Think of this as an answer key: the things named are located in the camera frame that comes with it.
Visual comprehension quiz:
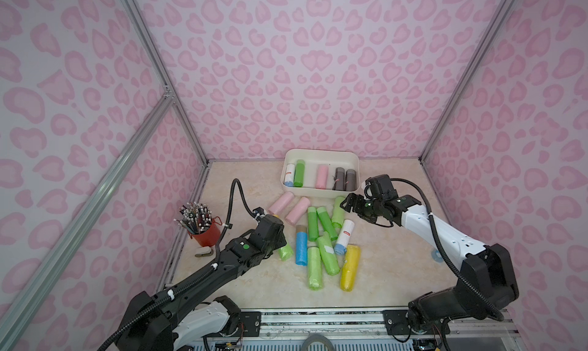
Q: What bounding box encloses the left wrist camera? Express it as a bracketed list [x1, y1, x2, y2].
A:
[253, 207, 266, 220]

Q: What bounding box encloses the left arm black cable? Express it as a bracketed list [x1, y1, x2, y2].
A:
[96, 178, 263, 351]

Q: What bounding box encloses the bright green roll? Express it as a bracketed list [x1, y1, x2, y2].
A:
[293, 160, 306, 187]

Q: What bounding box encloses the large yellow roll front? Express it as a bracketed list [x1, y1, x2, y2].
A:
[340, 245, 361, 292]

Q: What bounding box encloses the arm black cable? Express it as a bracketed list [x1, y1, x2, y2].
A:
[362, 177, 506, 322]
[96, 178, 263, 351]

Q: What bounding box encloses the white plastic storage box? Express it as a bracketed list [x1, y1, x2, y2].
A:
[280, 149, 362, 199]

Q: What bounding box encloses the pink trash bag roll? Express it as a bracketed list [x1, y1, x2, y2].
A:
[285, 197, 311, 225]
[268, 191, 295, 216]

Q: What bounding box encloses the red pen holder cup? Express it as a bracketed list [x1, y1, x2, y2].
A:
[191, 216, 223, 247]

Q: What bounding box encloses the pink trash bag roll left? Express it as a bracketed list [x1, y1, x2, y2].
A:
[268, 191, 295, 216]

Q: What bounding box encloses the blue trash bag roll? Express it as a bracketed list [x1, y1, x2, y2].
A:
[295, 225, 308, 266]

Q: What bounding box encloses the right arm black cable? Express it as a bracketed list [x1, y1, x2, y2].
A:
[362, 177, 506, 322]

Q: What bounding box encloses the grey trash bag roll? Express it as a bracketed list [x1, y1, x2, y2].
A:
[333, 167, 346, 191]
[345, 169, 358, 192]

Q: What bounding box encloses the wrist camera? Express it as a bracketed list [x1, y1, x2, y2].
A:
[364, 174, 398, 201]
[253, 207, 266, 220]

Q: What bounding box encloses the pink trash bag roll right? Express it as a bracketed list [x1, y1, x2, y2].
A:
[285, 197, 311, 225]

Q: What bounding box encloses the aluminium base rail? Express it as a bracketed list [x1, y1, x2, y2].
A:
[207, 308, 526, 350]

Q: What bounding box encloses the bundle of pens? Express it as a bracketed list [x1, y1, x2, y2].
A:
[175, 202, 213, 236]

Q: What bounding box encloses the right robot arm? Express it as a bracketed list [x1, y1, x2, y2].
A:
[338, 193, 519, 332]

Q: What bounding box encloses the green trash bag roll right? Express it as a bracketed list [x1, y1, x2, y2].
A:
[316, 206, 338, 242]

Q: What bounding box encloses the light green roll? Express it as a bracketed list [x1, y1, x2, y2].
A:
[316, 233, 340, 276]
[331, 196, 345, 229]
[307, 247, 323, 291]

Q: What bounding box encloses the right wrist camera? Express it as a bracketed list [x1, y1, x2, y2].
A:
[364, 174, 398, 201]

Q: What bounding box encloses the light green roll front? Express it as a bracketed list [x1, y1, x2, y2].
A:
[307, 247, 323, 291]

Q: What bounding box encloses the green trash bag roll left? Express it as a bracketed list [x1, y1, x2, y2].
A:
[307, 206, 319, 242]

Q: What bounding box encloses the pink roll with white label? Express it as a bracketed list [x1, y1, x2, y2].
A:
[315, 164, 329, 190]

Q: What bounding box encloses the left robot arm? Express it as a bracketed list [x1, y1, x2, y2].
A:
[100, 216, 286, 350]

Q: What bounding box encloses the white roll with blue end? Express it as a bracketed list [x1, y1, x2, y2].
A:
[334, 219, 355, 255]

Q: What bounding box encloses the green trash bag roll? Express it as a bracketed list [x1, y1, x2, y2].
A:
[316, 206, 338, 242]
[307, 206, 319, 242]

